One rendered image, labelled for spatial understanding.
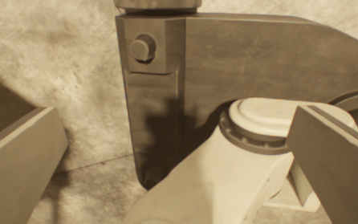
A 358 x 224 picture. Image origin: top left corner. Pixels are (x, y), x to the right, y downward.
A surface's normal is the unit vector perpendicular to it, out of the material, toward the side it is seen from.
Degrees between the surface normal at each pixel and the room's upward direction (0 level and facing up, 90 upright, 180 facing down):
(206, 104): 0
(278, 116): 90
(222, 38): 0
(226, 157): 90
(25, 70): 0
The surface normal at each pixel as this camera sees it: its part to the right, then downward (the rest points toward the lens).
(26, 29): -0.18, 0.50
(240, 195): 0.00, -0.86
